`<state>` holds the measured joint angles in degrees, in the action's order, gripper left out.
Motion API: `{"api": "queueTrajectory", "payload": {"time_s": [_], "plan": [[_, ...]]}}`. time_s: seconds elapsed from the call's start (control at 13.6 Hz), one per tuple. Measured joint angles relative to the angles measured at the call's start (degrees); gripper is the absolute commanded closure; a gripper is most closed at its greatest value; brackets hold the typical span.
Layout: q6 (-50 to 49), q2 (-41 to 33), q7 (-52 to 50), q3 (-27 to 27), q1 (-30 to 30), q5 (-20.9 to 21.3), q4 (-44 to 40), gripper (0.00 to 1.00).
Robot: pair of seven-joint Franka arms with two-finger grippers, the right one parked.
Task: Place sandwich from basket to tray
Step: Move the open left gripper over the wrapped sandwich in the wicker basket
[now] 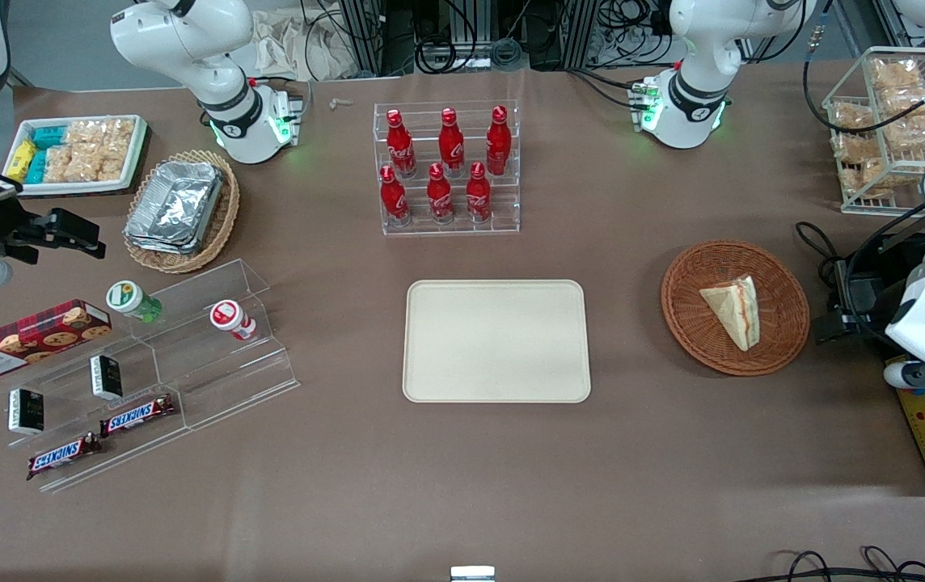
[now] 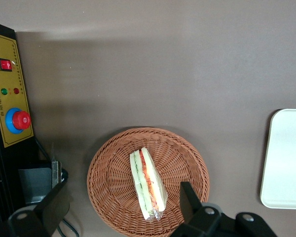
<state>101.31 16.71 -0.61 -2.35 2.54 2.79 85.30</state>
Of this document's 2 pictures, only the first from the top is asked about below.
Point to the beige cloth bag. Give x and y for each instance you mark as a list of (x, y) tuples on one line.
[(301, 44)]

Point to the black machine housing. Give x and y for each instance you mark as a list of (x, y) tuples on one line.
[(875, 275)]

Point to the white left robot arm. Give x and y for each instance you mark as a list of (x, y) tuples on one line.
[(693, 89)]

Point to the brown round wicker basket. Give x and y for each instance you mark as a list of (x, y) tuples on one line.
[(697, 323)]

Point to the clear acrylic bottle rack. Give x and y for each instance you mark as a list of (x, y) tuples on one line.
[(511, 206)]

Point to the light oval wicker basket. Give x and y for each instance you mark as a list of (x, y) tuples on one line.
[(224, 218)]

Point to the red tartan cookie box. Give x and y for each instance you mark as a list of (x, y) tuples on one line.
[(26, 339)]

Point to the Snickers chocolate bar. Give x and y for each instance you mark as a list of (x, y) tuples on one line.
[(62, 457), (137, 415)]

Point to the small black box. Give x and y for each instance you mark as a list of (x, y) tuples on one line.
[(107, 377), (26, 411)]

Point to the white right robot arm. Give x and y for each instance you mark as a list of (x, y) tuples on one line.
[(212, 48)]

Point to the green cap drink bottle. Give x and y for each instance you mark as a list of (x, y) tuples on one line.
[(129, 297)]

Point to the red cap drink bottle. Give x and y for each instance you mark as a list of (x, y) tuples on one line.
[(230, 317)]

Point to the yellow snack packet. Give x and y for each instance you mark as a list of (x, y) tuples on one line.
[(21, 160)]

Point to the clear rice cracker bag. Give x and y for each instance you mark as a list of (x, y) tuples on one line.
[(60, 164), (99, 131), (105, 164)]

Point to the beige rectangular tray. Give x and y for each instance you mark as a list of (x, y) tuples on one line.
[(495, 339)]

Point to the red cola bottle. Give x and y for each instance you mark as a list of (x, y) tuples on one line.
[(451, 144), (478, 196), (399, 145), (498, 144), (394, 198), (440, 196)]

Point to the aluminium foil tray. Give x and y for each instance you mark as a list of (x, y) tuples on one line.
[(157, 246), (175, 202)]

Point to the clear fried snack bag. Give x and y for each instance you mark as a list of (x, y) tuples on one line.
[(911, 101), (919, 136), (855, 148), (893, 73), (852, 117), (875, 178)]

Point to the white rectangular snack tray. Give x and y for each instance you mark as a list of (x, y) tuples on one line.
[(139, 153)]

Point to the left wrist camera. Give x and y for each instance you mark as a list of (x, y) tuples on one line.
[(907, 376)]

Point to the small clear plastic piece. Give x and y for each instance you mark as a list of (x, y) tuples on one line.
[(341, 103)]

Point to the clear acrylic step display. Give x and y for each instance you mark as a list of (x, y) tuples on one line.
[(220, 380)]

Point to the teal snack packet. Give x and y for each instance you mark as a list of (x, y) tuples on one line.
[(48, 137), (37, 166)]

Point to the triangular sandwich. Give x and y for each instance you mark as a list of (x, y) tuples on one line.
[(733, 311)]

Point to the aluminium frame rack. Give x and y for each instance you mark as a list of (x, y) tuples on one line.
[(559, 32)]

